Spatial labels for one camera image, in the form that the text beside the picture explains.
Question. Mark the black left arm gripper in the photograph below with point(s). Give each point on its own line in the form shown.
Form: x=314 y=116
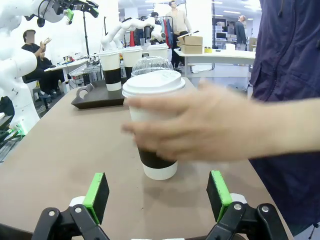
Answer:
x=63 y=6

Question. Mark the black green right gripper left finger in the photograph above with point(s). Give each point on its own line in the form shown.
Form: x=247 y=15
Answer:
x=97 y=197

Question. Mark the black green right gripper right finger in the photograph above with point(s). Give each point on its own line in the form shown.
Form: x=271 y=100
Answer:
x=220 y=192

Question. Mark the clear dome-lid iced coffee cup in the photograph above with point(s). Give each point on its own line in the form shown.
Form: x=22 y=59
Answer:
x=152 y=65

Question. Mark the person's left forearm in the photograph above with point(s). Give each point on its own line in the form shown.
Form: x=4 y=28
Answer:
x=287 y=127

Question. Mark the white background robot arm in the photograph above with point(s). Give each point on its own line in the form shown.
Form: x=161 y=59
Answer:
x=130 y=26

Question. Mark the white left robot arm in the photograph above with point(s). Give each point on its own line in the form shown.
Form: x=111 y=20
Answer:
x=17 y=65

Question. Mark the dark grey serving tray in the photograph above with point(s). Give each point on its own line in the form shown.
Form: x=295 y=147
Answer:
x=100 y=97

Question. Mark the person's left hand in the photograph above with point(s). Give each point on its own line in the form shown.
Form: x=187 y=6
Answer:
x=205 y=125

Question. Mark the black tripod stand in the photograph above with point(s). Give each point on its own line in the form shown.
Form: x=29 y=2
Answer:
x=86 y=35

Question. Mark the white office desk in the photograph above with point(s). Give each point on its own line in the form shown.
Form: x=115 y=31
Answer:
x=66 y=65

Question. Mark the seated person in black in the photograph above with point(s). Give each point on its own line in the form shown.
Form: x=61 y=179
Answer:
x=47 y=72

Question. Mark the clothes rack with garments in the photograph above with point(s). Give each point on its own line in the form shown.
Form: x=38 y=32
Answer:
x=167 y=30

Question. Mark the standing figure in beige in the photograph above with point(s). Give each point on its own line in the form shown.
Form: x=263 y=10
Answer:
x=178 y=22

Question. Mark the open cardboard box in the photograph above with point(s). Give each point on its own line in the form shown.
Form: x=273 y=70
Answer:
x=191 y=39

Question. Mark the closed cardboard box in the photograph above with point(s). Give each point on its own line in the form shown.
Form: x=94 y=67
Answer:
x=192 y=49

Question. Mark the black bag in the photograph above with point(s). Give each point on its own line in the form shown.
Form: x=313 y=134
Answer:
x=6 y=110

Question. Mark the yellow tape roll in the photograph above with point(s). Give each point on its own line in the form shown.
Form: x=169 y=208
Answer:
x=208 y=49

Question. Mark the white long table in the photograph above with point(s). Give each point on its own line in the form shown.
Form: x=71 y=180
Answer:
x=217 y=56

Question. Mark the person in navy jacket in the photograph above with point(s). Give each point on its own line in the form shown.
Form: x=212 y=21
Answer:
x=287 y=50

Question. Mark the standing person in grey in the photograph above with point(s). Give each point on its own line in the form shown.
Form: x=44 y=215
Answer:
x=240 y=31

